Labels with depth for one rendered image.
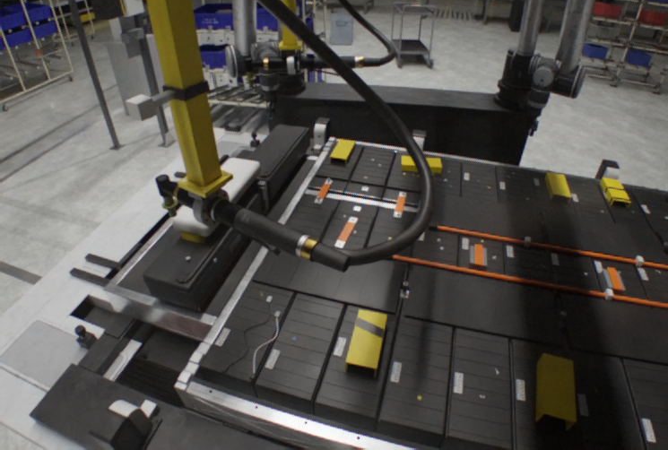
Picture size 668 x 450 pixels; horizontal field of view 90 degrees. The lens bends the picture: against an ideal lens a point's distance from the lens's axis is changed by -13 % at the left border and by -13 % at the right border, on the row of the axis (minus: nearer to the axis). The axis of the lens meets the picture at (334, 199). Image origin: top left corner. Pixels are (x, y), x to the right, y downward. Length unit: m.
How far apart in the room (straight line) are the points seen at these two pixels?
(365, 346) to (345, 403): 0.13
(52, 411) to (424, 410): 0.93
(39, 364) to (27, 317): 0.22
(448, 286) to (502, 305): 0.15
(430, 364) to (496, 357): 0.17
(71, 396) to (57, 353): 0.21
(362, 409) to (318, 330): 0.23
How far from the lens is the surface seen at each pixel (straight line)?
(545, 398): 0.96
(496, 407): 0.96
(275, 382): 0.94
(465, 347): 1.02
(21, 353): 1.48
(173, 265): 1.09
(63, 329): 1.46
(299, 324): 1.01
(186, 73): 0.69
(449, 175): 1.59
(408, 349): 0.99
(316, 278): 1.10
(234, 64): 2.46
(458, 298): 1.10
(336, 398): 0.91
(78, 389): 1.25
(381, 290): 1.08
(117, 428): 0.98
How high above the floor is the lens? 1.83
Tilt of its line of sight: 37 degrees down
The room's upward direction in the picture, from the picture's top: straight up
